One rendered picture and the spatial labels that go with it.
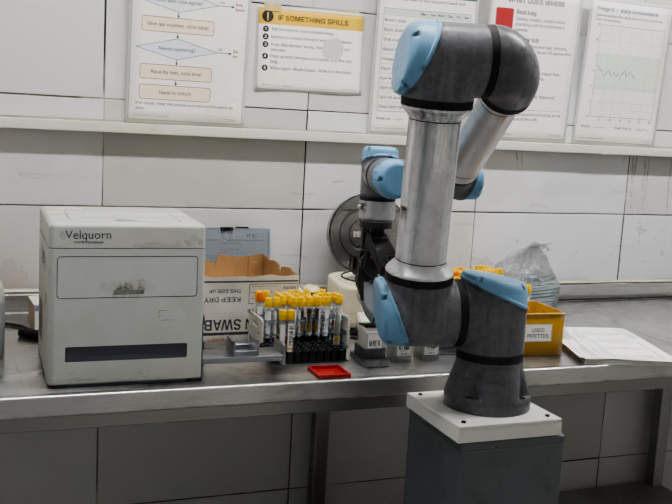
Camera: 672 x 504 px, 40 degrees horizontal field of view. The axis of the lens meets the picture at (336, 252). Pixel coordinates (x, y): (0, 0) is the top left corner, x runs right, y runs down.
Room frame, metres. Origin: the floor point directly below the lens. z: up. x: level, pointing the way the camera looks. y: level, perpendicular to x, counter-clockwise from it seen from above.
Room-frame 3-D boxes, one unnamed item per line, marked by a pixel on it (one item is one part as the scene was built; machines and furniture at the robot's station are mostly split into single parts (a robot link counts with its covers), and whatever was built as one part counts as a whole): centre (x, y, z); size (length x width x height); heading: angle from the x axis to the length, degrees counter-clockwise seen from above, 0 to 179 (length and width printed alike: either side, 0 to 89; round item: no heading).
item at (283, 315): (1.91, 0.06, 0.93); 0.17 x 0.09 x 0.11; 112
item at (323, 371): (1.80, 0.00, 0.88); 0.07 x 0.07 x 0.01; 21
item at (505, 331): (1.57, -0.27, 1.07); 0.13 x 0.12 x 0.14; 100
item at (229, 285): (2.16, 0.24, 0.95); 0.29 x 0.25 x 0.15; 21
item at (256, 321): (2.01, 0.07, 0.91); 0.20 x 0.10 x 0.07; 111
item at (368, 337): (1.90, -0.08, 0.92); 0.05 x 0.04 x 0.06; 22
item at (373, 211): (1.91, -0.08, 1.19); 0.08 x 0.08 x 0.05
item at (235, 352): (1.76, 0.19, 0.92); 0.21 x 0.07 x 0.05; 111
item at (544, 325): (2.09, -0.44, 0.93); 0.13 x 0.13 x 0.10; 18
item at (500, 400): (1.57, -0.28, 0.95); 0.15 x 0.15 x 0.10
